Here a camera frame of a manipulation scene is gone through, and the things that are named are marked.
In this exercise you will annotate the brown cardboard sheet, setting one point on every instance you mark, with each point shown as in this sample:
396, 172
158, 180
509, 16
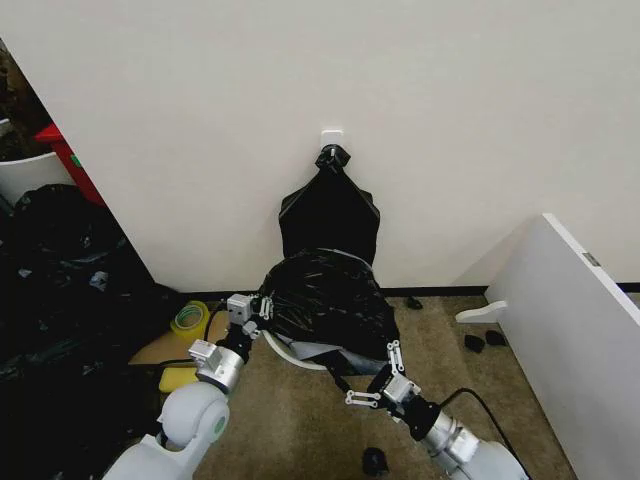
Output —
160, 350

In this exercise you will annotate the pile of black garbage bags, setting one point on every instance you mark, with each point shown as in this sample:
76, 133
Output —
65, 310

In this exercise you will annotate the white curved plastic container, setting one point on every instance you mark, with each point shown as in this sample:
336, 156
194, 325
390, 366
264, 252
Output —
30, 172

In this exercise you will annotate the red box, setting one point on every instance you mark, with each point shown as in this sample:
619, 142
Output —
65, 150

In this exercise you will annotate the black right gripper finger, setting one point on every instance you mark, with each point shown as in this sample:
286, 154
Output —
364, 398
395, 357

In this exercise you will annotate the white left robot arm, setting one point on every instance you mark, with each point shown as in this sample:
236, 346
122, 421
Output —
187, 407

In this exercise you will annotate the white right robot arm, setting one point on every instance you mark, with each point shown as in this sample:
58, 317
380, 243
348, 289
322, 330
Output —
475, 450

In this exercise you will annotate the yellow tape roll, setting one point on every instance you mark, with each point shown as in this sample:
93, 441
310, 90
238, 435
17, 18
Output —
190, 320

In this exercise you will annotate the white board panel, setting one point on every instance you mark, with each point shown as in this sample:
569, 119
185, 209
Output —
575, 340

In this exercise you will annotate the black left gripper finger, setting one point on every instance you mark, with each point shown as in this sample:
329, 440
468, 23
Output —
261, 306
250, 328

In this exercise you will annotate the black garbage bag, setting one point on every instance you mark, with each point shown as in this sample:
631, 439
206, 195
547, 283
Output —
325, 300

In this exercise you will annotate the yellow sponge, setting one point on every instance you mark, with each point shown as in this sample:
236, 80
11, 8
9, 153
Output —
176, 379

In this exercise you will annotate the small metal board bracket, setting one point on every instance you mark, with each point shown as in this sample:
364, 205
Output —
592, 260

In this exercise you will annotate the white board foot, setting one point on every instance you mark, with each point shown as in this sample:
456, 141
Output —
480, 312

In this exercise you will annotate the white wall hook plate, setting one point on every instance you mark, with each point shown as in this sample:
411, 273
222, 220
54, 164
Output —
332, 136

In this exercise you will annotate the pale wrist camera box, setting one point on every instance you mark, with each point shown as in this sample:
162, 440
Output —
401, 389
238, 308

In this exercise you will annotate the black hanging bag bundle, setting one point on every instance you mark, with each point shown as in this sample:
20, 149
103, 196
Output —
330, 220

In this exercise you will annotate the small black plastic scrap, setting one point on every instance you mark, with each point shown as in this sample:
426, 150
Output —
375, 461
414, 302
474, 343
495, 338

